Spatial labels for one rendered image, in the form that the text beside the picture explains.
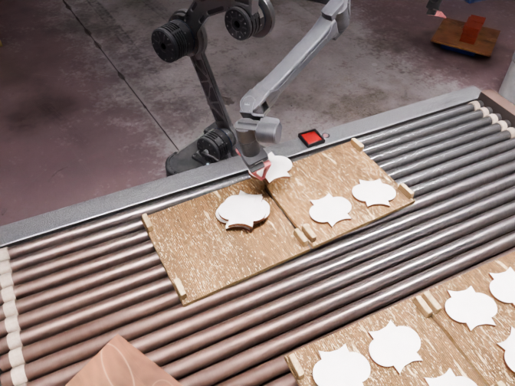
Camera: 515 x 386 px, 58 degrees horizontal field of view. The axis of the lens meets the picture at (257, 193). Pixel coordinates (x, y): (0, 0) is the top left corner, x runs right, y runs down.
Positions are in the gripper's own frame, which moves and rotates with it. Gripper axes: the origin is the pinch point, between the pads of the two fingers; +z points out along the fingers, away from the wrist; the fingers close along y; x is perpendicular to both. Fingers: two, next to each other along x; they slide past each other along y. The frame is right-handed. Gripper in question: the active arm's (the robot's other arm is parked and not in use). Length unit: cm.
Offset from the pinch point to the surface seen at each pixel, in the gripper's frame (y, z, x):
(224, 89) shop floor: 195, 117, -43
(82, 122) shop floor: 196, 93, 63
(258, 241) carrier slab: -17.2, 10.2, 9.9
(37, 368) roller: -29, -2, 75
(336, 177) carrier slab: -3.0, 18.3, -26.0
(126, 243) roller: 0.8, 4.4, 45.8
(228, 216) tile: -7.7, 4.6, 14.4
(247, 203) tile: -5.1, 6.2, 7.2
